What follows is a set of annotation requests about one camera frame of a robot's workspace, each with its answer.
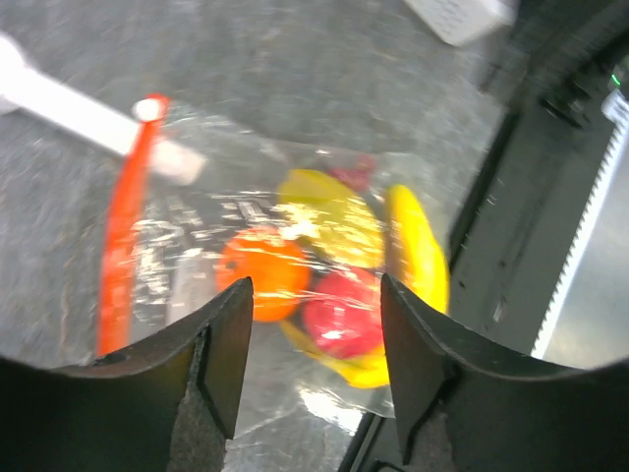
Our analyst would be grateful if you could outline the orange fruit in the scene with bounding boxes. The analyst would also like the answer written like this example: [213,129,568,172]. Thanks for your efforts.
[214,226,311,323]

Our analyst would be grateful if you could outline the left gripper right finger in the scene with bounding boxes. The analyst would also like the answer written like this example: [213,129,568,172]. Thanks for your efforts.
[381,276,628,471]

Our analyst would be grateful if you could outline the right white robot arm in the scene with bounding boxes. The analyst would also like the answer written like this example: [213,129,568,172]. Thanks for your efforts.
[480,0,628,133]

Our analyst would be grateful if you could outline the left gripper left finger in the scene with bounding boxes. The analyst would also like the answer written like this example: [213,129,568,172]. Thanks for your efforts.
[1,278,253,471]

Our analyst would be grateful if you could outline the yellow lemon fruit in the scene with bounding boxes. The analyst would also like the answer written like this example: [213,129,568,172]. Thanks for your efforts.
[277,169,384,268]

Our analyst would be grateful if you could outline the clear orange-zipper zip bag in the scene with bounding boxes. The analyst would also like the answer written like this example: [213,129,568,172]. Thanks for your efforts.
[95,107,449,430]

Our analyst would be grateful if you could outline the white plastic basket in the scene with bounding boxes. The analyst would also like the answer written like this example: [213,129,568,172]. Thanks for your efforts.
[404,0,519,47]

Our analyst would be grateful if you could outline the yellow banana bunch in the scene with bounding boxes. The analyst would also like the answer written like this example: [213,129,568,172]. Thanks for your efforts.
[280,184,449,389]

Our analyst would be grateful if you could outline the metal clothes rack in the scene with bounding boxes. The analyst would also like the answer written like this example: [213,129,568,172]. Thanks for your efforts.
[1,32,207,185]

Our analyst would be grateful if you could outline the red grape bunch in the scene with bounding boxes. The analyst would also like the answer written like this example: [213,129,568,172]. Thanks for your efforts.
[329,154,375,192]

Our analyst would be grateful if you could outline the red apple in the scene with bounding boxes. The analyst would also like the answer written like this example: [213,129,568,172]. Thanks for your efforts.
[303,267,383,360]

